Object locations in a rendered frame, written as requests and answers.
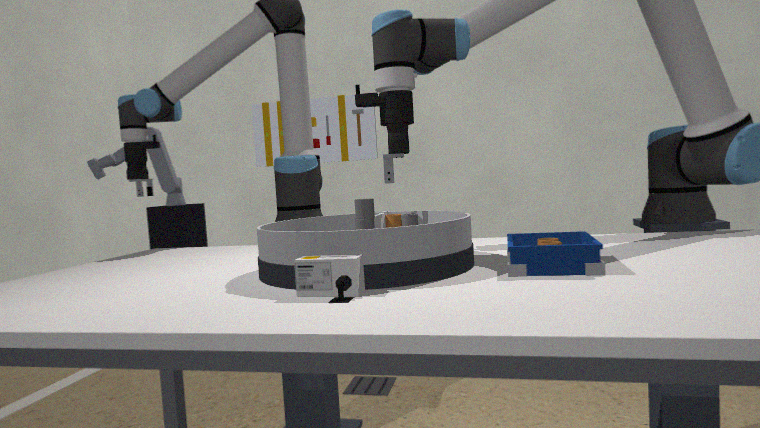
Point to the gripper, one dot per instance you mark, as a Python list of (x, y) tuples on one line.
[(399, 122), (143, 160)]

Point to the steel bushing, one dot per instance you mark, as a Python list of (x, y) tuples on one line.
[(362, 214)]

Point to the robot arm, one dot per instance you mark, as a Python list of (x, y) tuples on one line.
[(695, 166), (292, 107)]

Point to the grey turntable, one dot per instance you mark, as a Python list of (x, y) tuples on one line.
[(404, 250)]

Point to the blue crate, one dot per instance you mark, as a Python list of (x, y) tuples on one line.
[(552, 255)]

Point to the jointed stand on black box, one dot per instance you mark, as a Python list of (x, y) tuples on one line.
[(176, 226)]

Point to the white control box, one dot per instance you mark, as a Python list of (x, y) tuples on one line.
[(321, 273)]

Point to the dark floor grate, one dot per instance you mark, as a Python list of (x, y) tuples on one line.
[(368, 386)]

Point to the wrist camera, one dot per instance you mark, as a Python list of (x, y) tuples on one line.
[(366, 99)]

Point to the white wall board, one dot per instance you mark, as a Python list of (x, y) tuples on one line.
[(321, 131)]

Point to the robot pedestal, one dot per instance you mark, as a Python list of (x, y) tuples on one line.
[(311, 404)]

